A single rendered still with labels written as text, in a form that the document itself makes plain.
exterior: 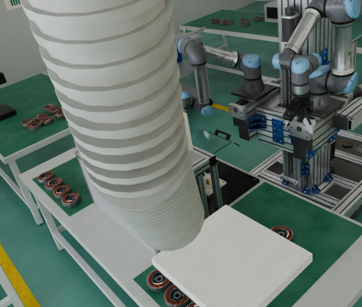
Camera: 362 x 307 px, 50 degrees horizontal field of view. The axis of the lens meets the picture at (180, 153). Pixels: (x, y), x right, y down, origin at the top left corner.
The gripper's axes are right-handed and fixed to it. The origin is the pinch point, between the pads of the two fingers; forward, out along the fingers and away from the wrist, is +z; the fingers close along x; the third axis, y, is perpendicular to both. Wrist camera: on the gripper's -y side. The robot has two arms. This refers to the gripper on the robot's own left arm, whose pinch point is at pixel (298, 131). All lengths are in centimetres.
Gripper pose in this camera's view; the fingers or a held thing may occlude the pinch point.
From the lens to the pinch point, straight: 197.6
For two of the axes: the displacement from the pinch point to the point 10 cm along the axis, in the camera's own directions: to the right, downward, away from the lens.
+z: 1.7, 8.4, 5.2
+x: -6.5, -3.0, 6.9
